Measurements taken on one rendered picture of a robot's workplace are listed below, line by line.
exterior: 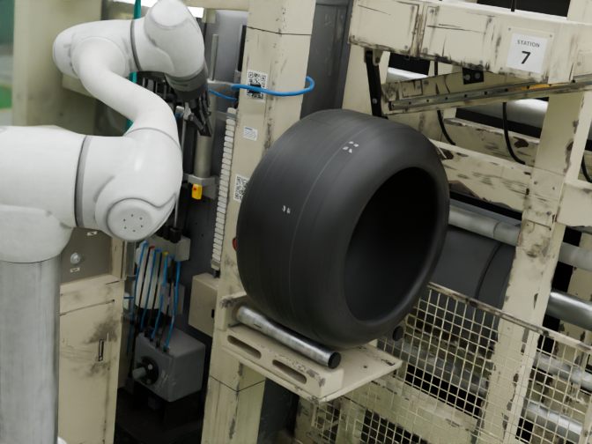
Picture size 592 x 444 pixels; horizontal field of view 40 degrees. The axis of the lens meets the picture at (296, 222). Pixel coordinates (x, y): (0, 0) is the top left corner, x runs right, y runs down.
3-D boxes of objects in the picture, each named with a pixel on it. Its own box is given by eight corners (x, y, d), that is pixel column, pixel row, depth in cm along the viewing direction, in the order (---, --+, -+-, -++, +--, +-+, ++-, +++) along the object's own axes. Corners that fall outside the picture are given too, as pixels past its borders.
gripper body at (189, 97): (177, 56, 177) (185, 81, 185) (165, 89, 174) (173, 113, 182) (210, 62, 176) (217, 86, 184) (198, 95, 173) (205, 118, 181)
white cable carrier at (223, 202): (210, 267, 242) (227, 107, 228) (223, 263, 246) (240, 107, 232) (220, 271, 239) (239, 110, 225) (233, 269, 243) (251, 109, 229)
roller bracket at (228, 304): (215, 329, 226) (218, 296, 223) (309, 299, 255) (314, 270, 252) (224, 334, 224) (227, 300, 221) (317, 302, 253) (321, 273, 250)
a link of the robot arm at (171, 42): (206, 35, 172) (144, 42, 172) (193, -15, 158) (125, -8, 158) (208, 78, 167) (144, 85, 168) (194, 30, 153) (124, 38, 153)
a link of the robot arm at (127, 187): (187, 123, 122) (94, 114, 120) (176, 187, 107) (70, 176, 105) (181, 198, 129) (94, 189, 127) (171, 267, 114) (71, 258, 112)
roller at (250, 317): (232, 321, 226) (233, 306, 225) (243, 317, 229) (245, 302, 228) (329, 372, 205) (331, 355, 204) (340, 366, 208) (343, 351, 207)
